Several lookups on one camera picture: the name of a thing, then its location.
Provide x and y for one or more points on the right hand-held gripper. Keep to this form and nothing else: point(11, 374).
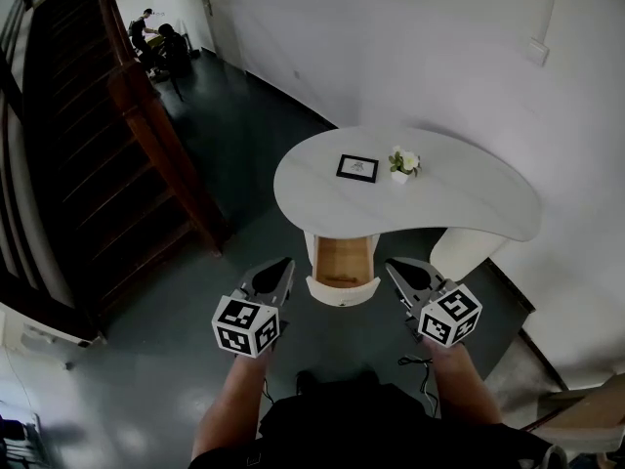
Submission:
point(449, 318)

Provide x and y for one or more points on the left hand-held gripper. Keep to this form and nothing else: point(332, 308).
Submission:
point(244, 328)

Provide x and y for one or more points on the large white wooden drawer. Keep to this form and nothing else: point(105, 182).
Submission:
point(342, 262)

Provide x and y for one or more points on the person's right forearm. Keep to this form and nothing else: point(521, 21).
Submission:
point(464, 389)

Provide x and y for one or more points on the person's left forearm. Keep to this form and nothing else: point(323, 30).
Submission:
point(229, 408)

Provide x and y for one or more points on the white kidney-shaped desk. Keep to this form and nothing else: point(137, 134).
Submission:
point(439, 203)

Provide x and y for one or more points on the person's black shoe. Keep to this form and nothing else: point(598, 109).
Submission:
point(366, 375)
point(307, 379)

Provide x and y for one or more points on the small potted plant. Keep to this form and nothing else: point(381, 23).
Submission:
point(404, 163)

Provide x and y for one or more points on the person's black shirt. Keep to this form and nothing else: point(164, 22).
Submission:
point(371, 433)

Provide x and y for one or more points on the light wooden boards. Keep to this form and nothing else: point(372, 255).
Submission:
point(581, 413)

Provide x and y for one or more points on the dark wooden staircase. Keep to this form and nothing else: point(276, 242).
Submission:
point(88, 164)

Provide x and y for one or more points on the white ornate cabinet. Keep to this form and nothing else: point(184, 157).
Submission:
point(44, 335)

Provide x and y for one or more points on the white door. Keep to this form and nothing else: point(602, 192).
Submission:
point(220, 17)

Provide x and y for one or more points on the black picture frame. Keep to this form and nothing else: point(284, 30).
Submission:
point(357, 168)

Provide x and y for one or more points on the white wall socket box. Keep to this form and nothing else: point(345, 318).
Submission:
point(538, 52)

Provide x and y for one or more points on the white wall conduit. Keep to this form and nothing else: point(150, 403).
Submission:
point(549, 3)

